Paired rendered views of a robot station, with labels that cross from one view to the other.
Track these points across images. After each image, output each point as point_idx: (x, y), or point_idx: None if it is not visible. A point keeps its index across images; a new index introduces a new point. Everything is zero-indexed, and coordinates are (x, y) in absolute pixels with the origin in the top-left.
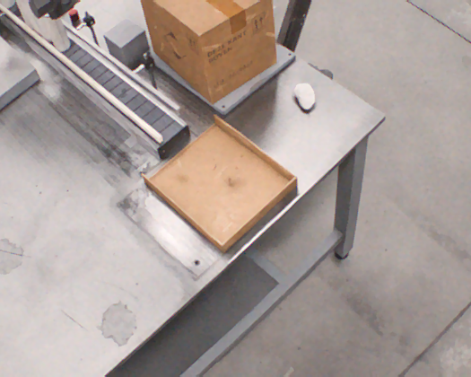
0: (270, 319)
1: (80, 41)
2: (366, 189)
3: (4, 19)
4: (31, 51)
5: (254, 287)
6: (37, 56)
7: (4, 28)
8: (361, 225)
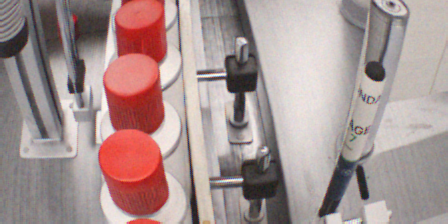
0: None
1: None
2: None
3: (207, 97)
4: (202, 14)
5: None
6: None
7: (221, 144)
8: None
